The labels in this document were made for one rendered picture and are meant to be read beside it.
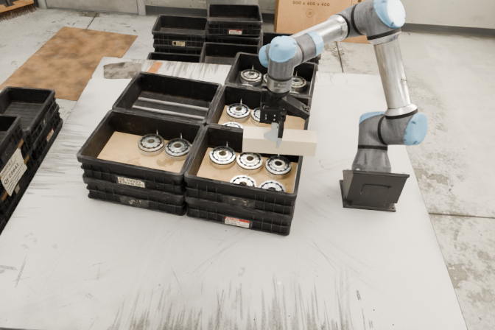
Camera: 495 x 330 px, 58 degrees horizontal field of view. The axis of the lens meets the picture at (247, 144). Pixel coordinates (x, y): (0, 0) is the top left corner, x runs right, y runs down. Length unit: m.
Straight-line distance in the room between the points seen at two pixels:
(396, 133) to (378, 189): 0.23
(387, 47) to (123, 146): 1.07
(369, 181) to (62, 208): 1.17
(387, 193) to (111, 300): 1.06
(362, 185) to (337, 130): 0.50
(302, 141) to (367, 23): 0.47
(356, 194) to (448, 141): 1.84
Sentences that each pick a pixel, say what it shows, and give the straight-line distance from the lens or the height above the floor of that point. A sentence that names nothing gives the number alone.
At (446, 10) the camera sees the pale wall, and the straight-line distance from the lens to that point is 4.99.
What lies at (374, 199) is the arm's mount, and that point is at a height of 0.76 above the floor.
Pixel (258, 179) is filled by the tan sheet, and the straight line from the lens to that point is 1.69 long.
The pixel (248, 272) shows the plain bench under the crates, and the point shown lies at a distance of 1.59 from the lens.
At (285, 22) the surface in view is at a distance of 4.42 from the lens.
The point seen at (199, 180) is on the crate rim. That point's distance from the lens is 1.55.
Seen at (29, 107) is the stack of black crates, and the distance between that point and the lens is 2.99.
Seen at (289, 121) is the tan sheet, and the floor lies 0.83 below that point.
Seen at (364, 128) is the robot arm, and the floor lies 0.98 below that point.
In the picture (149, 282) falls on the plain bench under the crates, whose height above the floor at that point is 0.70.
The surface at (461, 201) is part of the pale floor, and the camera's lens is 3.12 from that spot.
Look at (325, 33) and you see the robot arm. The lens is 1.58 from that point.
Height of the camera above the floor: 2.03
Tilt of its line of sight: 41 degrees down
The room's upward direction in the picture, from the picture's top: 4 degrees clockwise
